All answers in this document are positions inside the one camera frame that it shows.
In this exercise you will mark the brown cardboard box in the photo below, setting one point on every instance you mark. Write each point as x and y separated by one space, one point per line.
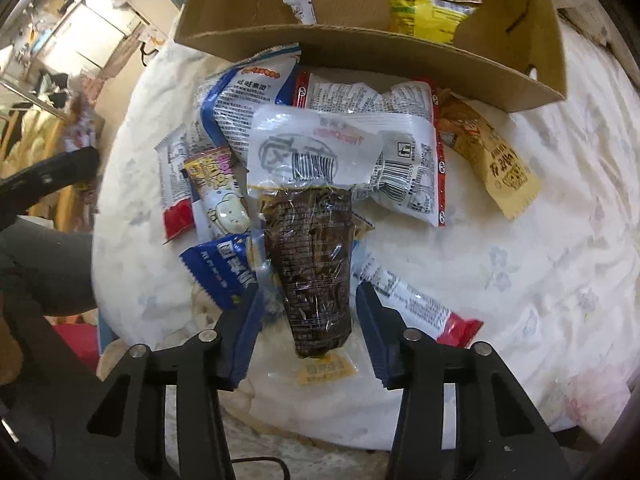
350 55

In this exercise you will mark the white cabinet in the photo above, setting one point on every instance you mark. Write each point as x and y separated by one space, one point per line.
95 35

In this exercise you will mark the long white red packet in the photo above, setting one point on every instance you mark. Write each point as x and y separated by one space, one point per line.
415 305

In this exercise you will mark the dark grey clothing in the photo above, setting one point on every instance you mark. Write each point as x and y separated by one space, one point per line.
45 265

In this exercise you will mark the dark brown snack packet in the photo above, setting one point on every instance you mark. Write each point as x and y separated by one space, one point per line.
312 270

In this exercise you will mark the red white stick packet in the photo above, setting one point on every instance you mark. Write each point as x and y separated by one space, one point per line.
175 195

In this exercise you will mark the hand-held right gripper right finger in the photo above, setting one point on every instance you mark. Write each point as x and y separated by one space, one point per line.
375 340

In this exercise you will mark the pink yellow cartoon packet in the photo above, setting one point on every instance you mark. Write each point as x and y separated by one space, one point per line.
220 195

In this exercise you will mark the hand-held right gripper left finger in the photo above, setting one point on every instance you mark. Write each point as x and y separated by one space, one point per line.
245 340

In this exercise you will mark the blue and white snack bag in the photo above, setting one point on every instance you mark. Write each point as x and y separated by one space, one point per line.
245 105

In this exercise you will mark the small white snack packet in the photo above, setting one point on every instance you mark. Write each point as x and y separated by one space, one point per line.
301 7

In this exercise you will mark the yellow snack bag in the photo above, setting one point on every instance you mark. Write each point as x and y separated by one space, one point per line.
425 15

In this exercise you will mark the white red-edged snack bag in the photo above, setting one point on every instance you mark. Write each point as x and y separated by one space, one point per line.
405 180

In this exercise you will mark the small pale yellow packet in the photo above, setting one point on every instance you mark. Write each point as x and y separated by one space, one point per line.
325 370

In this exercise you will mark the solid blue snack packet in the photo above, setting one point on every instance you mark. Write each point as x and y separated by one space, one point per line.
225 270

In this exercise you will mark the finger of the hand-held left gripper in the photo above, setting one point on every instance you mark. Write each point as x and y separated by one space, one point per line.
60 172

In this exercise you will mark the clear white snack bag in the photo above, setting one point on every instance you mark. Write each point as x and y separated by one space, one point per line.
310 145

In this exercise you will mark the brown yellow snack packet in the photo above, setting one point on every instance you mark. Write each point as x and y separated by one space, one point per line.
495 160

